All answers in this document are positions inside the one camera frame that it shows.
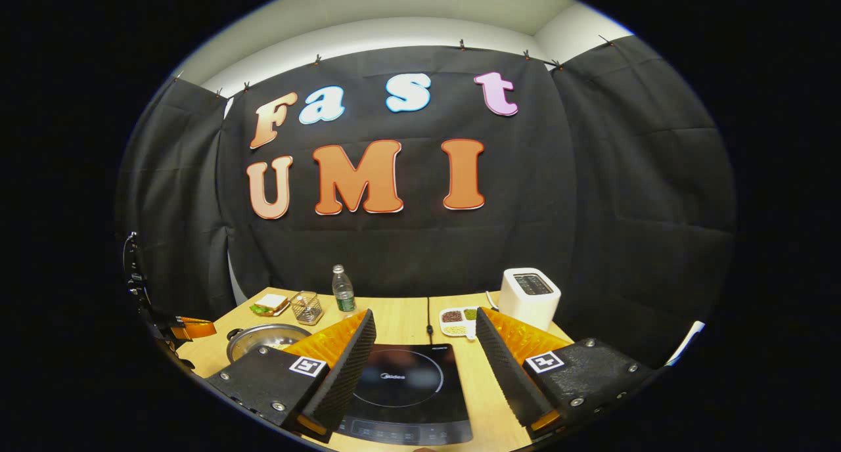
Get sandwich on plate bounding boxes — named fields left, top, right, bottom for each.
left=249, top=293, right=291, bottom=317

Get row of cloth clips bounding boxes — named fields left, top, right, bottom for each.
left=171, top=35, right=618, bottom=98

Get black backdrop cloth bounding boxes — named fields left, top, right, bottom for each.
left=115, top=35, right=737, bottom=367

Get small wire basket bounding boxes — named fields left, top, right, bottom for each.
left=290, top=290, right=325, bottom=327

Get clear plastic water bottle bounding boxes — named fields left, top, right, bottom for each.
left=331, top=264, right=357, bottom=318

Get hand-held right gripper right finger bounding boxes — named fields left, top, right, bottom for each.
left=474, top=307, right=658, bottom=440

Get white toaster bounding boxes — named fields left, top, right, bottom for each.
left=499, top=267, right=562, bottom=332

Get black induction cooktop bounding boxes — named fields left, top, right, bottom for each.
left=335, top=344, right=474, bottom=446

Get stainless steel pot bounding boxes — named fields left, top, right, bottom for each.
left=226, top=323, right=313, bottom=364

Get white divided dish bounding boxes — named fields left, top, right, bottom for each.
left=439, top=306, right=480, bottom=341

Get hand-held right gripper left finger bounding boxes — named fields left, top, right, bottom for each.
left=206, top=309, right=378, bottom=443

